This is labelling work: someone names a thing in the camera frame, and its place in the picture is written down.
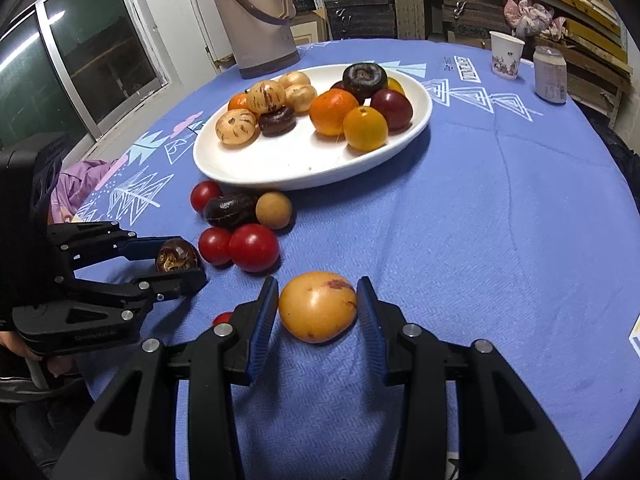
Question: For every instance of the white round plate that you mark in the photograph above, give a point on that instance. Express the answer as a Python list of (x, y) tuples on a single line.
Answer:
[(300, 160)]

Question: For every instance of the wooden picture frame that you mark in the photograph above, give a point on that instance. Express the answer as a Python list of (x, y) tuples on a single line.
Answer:
[(305, 30)]

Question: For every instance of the yellow fruit with red blotch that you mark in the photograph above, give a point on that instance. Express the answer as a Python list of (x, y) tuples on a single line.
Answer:
[(317, 306)]

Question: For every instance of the purple cloth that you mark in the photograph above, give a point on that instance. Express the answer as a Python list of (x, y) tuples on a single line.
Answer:
[(85, 175)]

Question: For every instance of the person's left hand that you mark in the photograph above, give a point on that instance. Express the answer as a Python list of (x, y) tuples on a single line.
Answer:
[(7, 341)]

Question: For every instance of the person's dark clothing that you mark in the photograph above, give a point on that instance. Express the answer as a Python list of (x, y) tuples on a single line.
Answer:
[(30, 420)]

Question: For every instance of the red tomato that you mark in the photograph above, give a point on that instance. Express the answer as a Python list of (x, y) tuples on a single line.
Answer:
[(222, 318), (205, 195), (215, 245), (253, 247)]

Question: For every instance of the sliding glass window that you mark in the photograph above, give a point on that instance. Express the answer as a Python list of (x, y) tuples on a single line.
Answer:
[(90, 50)]

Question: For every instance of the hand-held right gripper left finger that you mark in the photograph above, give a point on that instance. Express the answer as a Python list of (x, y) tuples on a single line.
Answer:
[(262, 330)]

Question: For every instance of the shelf with stacked wooden boards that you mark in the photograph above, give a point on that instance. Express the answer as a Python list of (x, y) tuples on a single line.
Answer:
[(360, 10)]

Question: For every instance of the dark purple passion fruit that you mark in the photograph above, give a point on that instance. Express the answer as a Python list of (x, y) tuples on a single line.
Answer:
[(177, 256)]

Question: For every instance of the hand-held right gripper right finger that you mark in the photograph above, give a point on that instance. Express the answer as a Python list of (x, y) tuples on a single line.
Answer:
[(371, 330)]

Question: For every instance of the tan round fruit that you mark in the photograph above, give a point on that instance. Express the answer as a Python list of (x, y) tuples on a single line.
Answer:
[(294, 80), (301, 98), (273, 210)]

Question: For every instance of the beige thermos jug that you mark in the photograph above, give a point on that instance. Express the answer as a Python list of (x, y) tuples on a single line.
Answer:
[(260, 35)]

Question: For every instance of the white paper cup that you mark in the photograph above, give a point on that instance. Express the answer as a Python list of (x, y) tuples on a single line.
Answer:
[(505, 57)]

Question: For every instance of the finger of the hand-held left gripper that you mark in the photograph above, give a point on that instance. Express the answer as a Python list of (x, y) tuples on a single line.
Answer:
[(180, 280), (140, 249)]

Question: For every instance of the pink crumpled cloth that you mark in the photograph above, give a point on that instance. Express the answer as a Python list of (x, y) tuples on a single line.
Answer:
[(530, 17)]

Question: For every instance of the dark red plum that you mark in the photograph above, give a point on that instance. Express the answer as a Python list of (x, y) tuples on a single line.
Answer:
[(392, 109), (337, 85)]

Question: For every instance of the silver drink can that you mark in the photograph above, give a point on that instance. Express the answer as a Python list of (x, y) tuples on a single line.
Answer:
[(550, 77)]

